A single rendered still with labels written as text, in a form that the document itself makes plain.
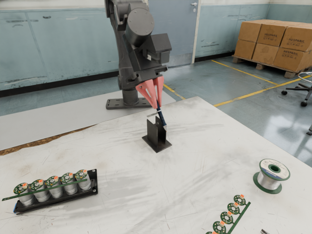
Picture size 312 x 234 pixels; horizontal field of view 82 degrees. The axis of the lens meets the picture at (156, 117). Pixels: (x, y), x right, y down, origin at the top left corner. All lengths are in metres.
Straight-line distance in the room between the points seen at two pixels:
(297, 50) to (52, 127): 3.49
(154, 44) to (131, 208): 0.35
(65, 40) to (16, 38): 0.55
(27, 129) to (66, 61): 2.32
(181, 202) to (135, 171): 0.14
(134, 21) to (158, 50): 0.08
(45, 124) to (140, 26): 0.49
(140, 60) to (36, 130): 0.44
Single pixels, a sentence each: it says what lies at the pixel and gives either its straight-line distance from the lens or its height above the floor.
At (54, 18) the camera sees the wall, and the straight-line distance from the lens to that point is 2.91.
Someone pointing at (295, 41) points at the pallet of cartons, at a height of 0.56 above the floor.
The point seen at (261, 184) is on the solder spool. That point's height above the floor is 0.76.
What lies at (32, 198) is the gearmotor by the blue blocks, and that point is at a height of 0.78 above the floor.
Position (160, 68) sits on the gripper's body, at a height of 0.97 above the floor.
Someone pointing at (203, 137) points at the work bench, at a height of 0.75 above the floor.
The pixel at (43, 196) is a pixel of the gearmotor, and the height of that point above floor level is 0.78.
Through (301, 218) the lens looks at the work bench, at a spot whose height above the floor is 0.75.
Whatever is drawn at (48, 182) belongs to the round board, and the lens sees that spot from 0.44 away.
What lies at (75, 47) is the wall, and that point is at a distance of 2.97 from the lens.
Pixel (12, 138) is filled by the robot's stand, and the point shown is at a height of 0.75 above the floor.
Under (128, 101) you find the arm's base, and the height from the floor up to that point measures 0.78.
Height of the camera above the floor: 1.12
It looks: 34 degrees down
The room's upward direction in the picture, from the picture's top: straight up
